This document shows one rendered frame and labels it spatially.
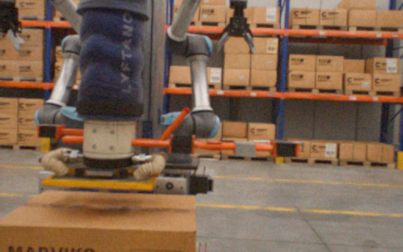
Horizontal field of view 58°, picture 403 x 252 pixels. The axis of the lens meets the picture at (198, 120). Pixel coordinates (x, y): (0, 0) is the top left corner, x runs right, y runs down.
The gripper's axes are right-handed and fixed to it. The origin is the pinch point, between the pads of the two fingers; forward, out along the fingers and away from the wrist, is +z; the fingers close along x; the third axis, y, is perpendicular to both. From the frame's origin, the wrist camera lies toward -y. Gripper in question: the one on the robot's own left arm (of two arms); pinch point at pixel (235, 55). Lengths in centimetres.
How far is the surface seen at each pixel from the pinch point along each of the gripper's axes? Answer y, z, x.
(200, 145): 29.4, 34.3, -12.1
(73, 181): 43, 46, -50
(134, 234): 47, 59, -30
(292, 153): 27.8, 36.0, 19.1
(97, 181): 42, 46, -43
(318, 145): -680, 107, 234
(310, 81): -679, -37, 208
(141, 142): 30, 34, -32
